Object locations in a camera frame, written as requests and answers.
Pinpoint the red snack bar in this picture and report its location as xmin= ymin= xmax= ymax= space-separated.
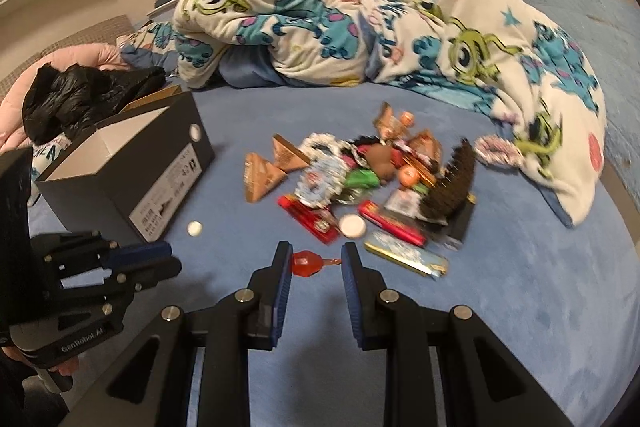
xmin=277 ymin=194 xmax=341 ymax=244
xmin=357 ymin=200 xmax=429 ymax=248

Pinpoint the person's left hand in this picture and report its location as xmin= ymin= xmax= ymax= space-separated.
xmin=0 ymin=344 xmax=82 ymax=379

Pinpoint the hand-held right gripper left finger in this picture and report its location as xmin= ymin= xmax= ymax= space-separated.
xmin=65 ymin=242 xmax=294 ymax=427

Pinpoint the pink cloth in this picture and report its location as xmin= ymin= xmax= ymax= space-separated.
xmin=0 ymin=43 xmax=132 ymax=154

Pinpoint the white round lid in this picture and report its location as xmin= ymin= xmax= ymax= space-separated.
xmin=338 ymin=213 xmax=369 ymax=239

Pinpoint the white blue lace scrunchie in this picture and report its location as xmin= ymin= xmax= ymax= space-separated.
xmin=294 ymin=133 xmax=352 ymax=208

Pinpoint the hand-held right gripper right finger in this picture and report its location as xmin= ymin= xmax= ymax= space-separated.
xmin=341 ymin=242 xmax=576 ymax=427

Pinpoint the gold blue snack packet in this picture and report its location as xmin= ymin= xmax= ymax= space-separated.
xmin=363 ymin=230 xmax=450 ymax=279

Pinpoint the black hair claw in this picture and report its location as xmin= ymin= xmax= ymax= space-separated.
xmin=417 ymin=137 xmax=476 ymax=228

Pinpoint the brown triangular packet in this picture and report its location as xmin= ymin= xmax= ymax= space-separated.
xmin=243 ymin=151 xmax=290 ymax=203
xmin=271 ymin=134 xmax=312 ymax=173

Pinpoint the printed blanket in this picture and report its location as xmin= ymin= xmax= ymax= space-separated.
xmin=30 ymin=0 xmax=608 ymax=228

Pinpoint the green packet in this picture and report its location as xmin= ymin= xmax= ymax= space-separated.
xmin=345 ymin=169 xmax=381 ymax=191

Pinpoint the small yellow cardboard box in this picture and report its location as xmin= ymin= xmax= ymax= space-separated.
xmin=120 ymin=85 xmax=184 ymax=116

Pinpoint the red jelly candy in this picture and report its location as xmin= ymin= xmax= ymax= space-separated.
xmin=292 ymin=251 xmax=343 ymax=279

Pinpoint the blue pillow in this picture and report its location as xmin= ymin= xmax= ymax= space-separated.
xmin=219 ymin=49 xmax=303 ymax=88

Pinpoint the blue bed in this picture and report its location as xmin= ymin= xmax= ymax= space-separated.
xmin=20 ymin=0 xmax=640 ymax=427

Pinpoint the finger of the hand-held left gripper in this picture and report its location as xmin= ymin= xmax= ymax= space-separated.
xmin=31 ymin=231 xmax=174 ymax=279
xmin=59 ymin=256 xmax=184 ymax=315

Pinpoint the brown snack packet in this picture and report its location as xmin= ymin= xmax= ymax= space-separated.
xmin=375 ymin=102 xmax=416 ymax=143
xmin=407 ymin=131 xmax=444 ymax=168

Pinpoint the brown round plush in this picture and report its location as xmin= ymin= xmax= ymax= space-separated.
xmin=362 ymin=144 xmax=406 ymax=183

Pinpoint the black shoe box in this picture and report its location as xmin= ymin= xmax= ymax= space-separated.
xmin=36 ymin=91 xmax=216 ymax=244

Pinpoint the black puffy jacket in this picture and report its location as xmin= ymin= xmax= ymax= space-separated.
xmin=22 ymin=63 xmax=168 ymax=146

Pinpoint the pink white scrunchie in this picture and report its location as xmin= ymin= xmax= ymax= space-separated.
xmin=474 ymin=134 xmax=526 ymax=169

